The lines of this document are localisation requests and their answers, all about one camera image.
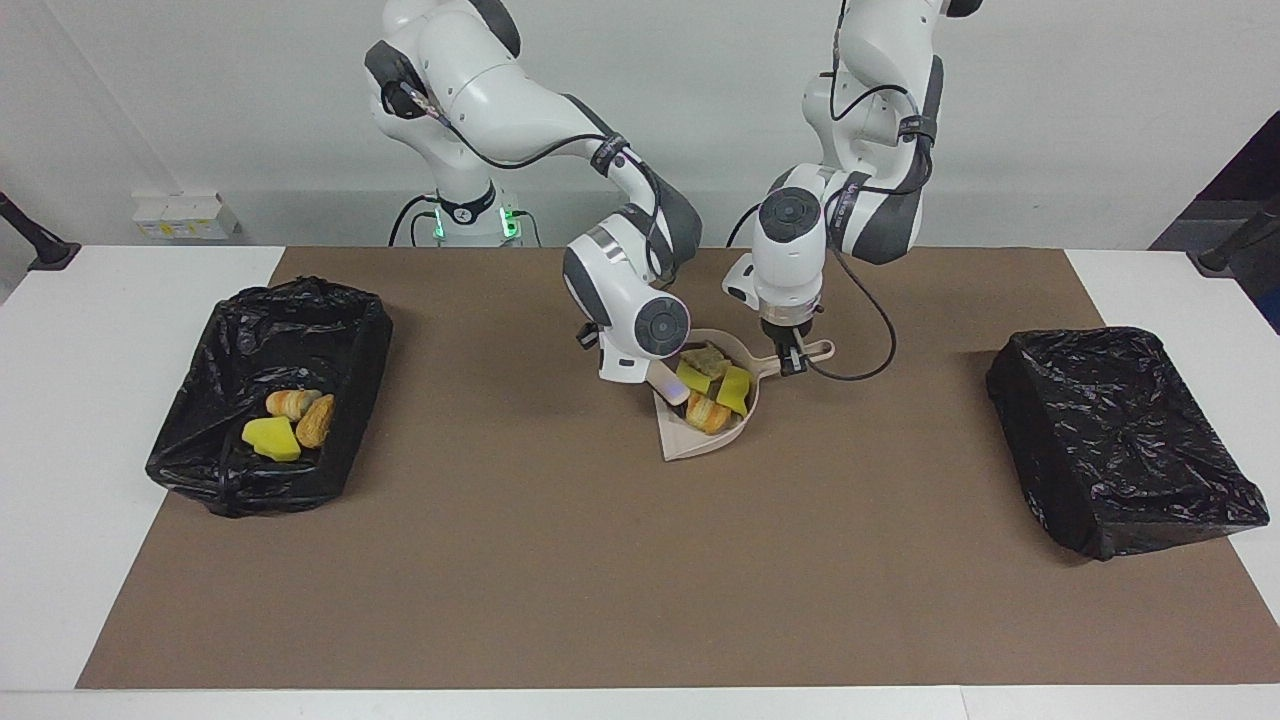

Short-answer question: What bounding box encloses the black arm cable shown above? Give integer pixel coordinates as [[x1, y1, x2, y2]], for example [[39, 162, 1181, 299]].
[[805, 0, 936, 383], [378, 78, 666, 276]]

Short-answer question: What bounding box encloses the notched yellow sponge chunk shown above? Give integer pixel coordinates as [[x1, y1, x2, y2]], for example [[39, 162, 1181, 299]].
[[715, 365, 753, 416]]

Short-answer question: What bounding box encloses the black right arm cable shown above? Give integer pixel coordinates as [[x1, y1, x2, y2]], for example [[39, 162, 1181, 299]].
[[378, 78, 666, 276]]

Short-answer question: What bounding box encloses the black stand foot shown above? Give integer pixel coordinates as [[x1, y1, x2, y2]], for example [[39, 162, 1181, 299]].
[[0, 190, 83, 272], [1188, 195, 1280, 276]]

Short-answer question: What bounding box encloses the beige handled black bristle brush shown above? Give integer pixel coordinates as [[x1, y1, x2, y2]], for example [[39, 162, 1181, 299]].
[[645, 362, 693, 407]]

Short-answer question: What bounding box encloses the striped orange croissant piece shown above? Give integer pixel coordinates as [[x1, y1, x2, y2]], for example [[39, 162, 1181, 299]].
[[265, 389, 323, 421]]

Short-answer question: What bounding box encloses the cream torn croissant piece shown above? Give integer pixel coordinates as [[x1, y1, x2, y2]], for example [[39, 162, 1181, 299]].
[[685, 392, 734, 436]]

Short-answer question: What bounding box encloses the brown paper table mat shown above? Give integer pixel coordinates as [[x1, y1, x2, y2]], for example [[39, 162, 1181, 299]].
[[75, 247, 1280, 690]]

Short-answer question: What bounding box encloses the beige plastic dustpan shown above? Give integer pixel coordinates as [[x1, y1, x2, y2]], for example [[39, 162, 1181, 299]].
[[652, 328, 835, 463]]

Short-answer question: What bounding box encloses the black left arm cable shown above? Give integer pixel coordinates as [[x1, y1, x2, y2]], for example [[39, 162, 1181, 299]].
[[805, 0, 936, 383]]

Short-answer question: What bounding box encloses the white wall socket box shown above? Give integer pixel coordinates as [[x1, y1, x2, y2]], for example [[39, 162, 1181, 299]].
[[132, 193, 241, 241]]

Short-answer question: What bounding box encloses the black bag lined bin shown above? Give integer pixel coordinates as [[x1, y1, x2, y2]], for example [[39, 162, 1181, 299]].
[[145, 277, 394, 519], [985, 326, 1271, 562]]

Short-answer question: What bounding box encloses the brown round bread roll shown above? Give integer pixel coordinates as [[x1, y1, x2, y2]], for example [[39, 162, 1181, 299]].
[[296, 393, 337, 449]]

